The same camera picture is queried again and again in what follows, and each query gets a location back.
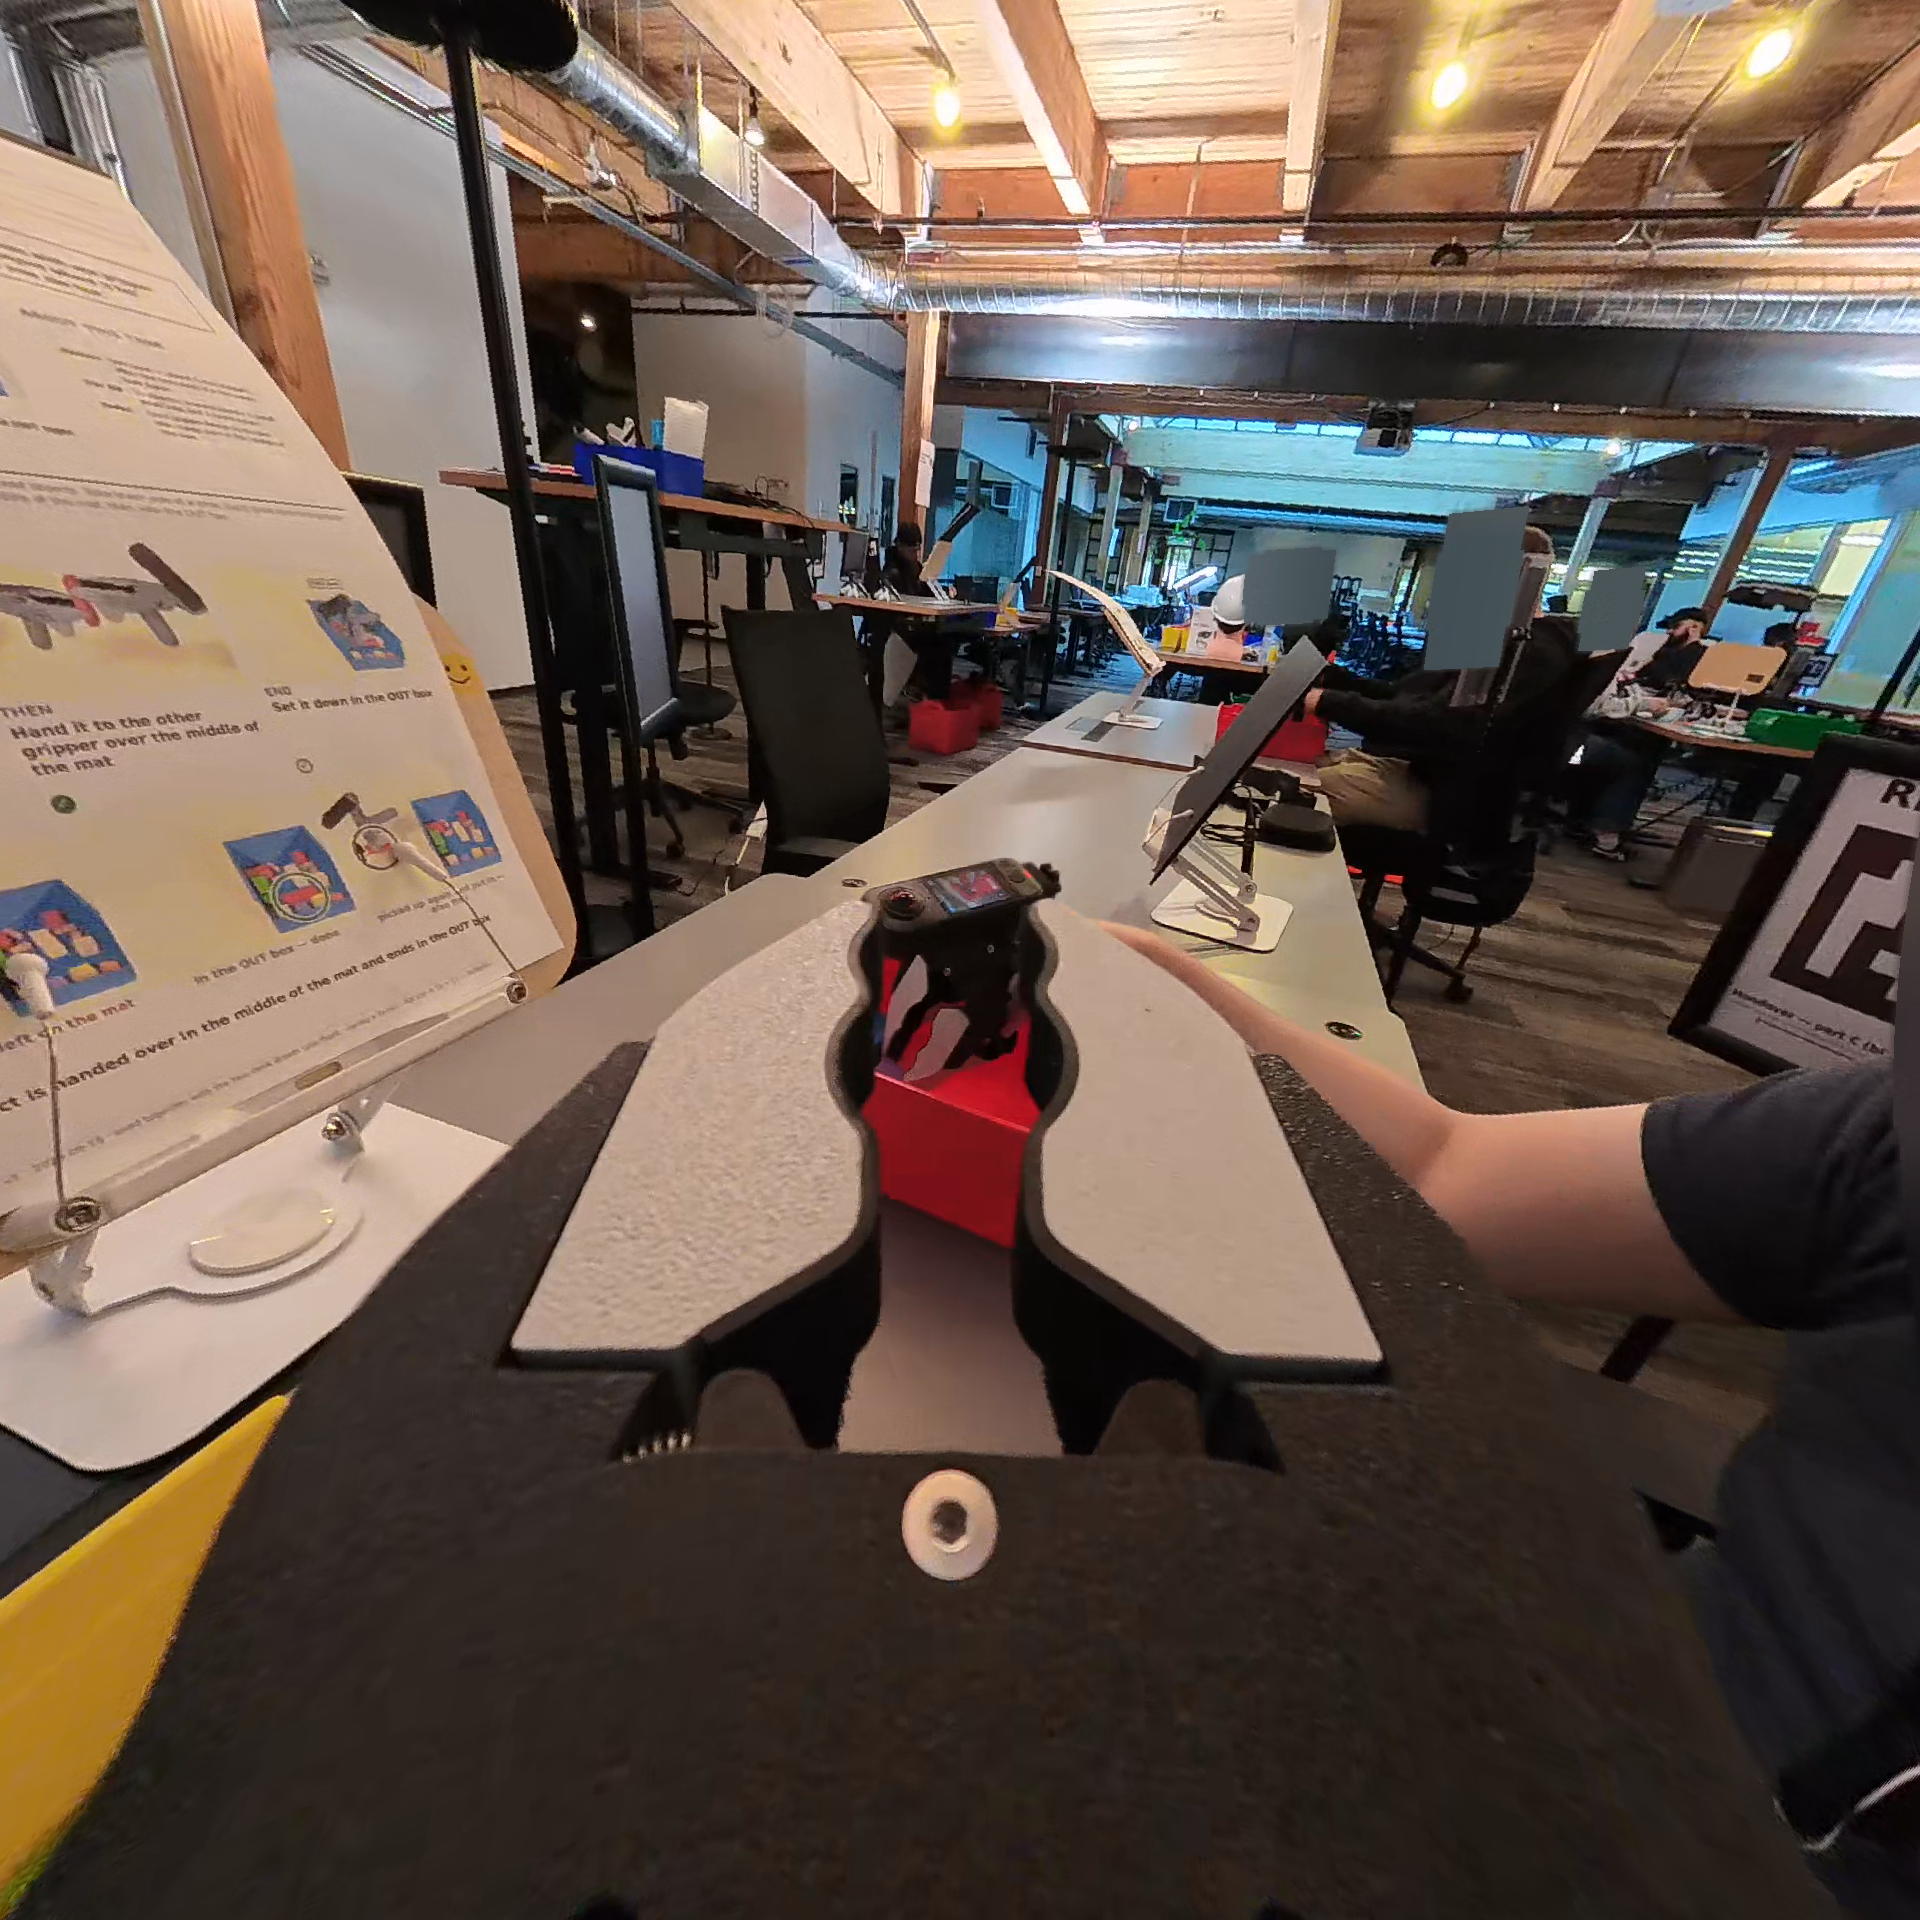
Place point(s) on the ceiling spot lamp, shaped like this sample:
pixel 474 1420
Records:
pixel 943 100
pixel 1446 85
pixel 1770 53

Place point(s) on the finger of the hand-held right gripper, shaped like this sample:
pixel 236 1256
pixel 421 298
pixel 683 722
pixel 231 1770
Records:
pixel 966 1036
pixel 910 1022

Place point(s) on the grey storage box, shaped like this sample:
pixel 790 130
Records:
pixel 1718 870

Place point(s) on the red storage box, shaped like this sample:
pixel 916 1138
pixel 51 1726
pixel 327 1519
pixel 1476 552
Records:
pixel 951 725

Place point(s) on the yellow plastic bin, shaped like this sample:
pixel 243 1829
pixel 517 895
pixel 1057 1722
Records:
pixel 90 1620

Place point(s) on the white stand with dark board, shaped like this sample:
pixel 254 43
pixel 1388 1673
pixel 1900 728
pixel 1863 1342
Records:
pixel 1238 736

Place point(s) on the black office chair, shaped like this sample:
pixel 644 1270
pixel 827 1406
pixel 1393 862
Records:
pixel 808 722
pixel 1463 893

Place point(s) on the white tilted sheet stand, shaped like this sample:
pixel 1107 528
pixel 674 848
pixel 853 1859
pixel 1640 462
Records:
pixel 1110 616

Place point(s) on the instruction sheet stand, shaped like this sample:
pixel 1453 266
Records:
pixel 224 676

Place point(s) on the black tripod pole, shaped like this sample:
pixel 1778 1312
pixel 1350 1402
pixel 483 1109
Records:
pixel 517 450

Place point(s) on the person's right forearm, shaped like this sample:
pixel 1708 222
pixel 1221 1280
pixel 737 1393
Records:
pixel 1500 1170

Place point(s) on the green storage box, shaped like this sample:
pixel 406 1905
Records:
pixel 1800 729

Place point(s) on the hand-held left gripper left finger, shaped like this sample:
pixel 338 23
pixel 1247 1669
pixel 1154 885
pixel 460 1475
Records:
pixel 704 1183

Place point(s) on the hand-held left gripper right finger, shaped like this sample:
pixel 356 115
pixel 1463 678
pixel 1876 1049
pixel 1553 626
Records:
pixel 1183 1183

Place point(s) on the silver ventilation duct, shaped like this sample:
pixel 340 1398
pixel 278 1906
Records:
pixel 1350 279

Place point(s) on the black display screen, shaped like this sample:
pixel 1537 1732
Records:
pixel 400 542

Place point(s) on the framed tag sign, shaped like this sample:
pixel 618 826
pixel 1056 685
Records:
pixel 1828 916

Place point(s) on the red plastic bin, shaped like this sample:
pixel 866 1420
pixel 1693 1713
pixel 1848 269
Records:
pixel 1290 736
pixel 943 1155

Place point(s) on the ceiling projector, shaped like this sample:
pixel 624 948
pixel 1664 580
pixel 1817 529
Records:
pixel 1384 426

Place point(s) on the black round device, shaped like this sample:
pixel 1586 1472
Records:
pixel 1298 829

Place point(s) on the blue storage crate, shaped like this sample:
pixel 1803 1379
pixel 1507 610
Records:
pixel 638 470

